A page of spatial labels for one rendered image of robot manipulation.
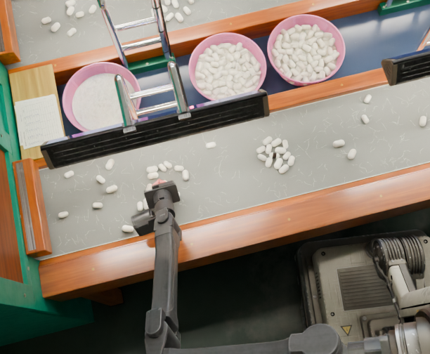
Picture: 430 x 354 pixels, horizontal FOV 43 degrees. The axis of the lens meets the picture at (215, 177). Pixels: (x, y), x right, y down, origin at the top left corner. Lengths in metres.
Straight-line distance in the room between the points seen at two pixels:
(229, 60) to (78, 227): 0.77
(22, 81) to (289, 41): 0.94
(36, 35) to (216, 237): 0.98
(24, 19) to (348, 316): 1.57
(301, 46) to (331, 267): 0.79
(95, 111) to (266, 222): 0.70
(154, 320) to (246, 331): 1.20
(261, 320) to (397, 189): 0.94
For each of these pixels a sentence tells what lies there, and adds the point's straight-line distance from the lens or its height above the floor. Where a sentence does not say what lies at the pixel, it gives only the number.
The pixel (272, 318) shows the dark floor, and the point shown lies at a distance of 2.47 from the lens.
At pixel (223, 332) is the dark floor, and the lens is 2.46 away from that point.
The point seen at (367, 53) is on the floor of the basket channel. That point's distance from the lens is 2.10.
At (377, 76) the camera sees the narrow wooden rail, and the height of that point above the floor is 0.77.
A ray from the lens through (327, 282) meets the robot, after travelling 2.02.
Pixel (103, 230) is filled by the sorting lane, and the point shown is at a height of 0.74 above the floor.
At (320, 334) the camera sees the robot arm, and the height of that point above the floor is 1.34.
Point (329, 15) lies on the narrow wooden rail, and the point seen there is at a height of 0.71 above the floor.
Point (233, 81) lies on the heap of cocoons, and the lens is 1.94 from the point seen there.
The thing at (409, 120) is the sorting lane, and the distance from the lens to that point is 1.95.
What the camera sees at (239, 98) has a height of 1.11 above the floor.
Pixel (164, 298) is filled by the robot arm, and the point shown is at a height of 1.10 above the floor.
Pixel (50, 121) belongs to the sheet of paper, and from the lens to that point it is 1.91.
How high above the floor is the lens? 2.46
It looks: 73 degrees down
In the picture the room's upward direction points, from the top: 6 degrees counter-clockwise
